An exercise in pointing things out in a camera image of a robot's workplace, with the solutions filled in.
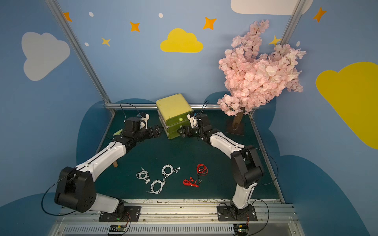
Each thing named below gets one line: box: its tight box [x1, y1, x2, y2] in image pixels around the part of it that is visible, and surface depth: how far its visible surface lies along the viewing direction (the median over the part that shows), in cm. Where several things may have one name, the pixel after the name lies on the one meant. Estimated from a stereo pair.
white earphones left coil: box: [135, 167, 151, 185], surface depth 88 cm
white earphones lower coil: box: [145, 178, 166, 195], surface depth 85 cm
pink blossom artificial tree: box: [218, 19, 306, 130], surface depth 69 cm
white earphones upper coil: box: [161, 164, 181, 181], surface depth 90 cm
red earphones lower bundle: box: [183, 177, 203, 188], surface depth 86 cm
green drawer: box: [165, 110, 194, 126], surface depth 92 cm
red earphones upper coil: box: [196, 163, 209, 177], surface depth 90 cm
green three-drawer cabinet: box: [156, 93, 194, 140], surface depth 96 cm
